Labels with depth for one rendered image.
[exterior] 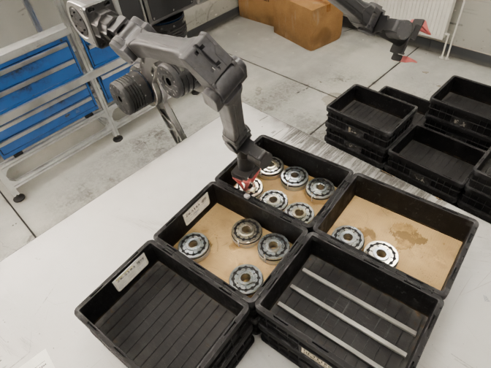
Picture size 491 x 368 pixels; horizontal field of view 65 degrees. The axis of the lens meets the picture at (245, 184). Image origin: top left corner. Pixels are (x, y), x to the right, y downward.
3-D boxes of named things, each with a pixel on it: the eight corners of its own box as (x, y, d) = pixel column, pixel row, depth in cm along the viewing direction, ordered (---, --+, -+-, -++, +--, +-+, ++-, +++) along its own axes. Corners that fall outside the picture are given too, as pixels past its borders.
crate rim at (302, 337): (252, 309, 104) (251, 305, 102) (310, 234, 119) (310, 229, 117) (397, 407, 85) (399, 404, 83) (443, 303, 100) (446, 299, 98)
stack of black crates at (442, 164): (377, 193, 227) (386, 150, 202) (403, 166, 240) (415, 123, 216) (443, 229, 205) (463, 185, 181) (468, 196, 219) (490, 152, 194)
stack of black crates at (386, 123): (321, 164, 248) (324, 106, 215) (348, 141, 261) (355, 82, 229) (376, 194, 227) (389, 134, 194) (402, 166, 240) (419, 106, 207)
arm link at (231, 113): (228, 50, 83) (196, 87, 81) (249, 64, 82) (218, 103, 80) (240, 122, 125) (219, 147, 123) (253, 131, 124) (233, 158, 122)
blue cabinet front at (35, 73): (4, 159, 254) (-52, 85, 214) (98, 107, 286) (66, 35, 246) (5, 161, 253) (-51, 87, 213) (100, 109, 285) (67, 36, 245)
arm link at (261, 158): (239, 120, 121) (222, 141, 120) (266, 134, 115) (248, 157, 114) (252, 139, 131) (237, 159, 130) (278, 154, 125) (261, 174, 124)
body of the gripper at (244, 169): (261, 163, 136) (261, 147, 130) (246, 182, 130) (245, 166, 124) (246, 158, 138) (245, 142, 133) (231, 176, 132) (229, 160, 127)
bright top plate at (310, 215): (278, 217, 131) (278, 215, 131) (295, 198, 136) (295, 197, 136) (303, 231, 126) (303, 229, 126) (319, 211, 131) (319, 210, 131)
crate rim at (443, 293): (310, 234, 119) (310, 229, 117) (354, 175, 134) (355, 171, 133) (443, 303, 100) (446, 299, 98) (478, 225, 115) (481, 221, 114)
